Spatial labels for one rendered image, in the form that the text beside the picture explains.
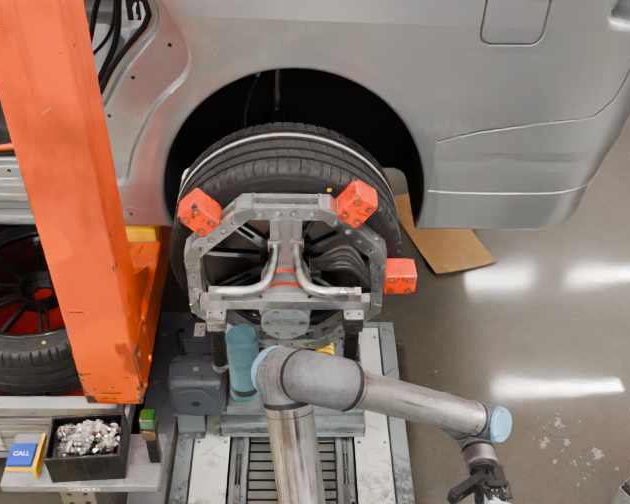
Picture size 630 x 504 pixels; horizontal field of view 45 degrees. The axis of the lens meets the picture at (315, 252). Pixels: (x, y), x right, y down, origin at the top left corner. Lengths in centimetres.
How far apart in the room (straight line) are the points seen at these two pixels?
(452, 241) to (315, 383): 203
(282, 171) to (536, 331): 164
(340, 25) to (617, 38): 74
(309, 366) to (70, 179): 66
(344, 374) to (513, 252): 206
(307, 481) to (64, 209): 82
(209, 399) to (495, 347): 125
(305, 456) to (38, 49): 102
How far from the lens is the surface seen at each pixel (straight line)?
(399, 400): 178
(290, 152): 201
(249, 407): 262
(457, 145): 229
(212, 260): 230
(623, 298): 356
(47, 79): 161
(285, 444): 178
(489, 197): 243
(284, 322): 200
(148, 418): 208
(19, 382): 262
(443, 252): 352
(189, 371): 249
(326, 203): 194
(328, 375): 165
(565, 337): 330
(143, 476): 224
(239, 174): 198
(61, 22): 154
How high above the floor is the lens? 233
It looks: 42 degrees down
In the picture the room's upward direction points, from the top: 2 degrees clockwise
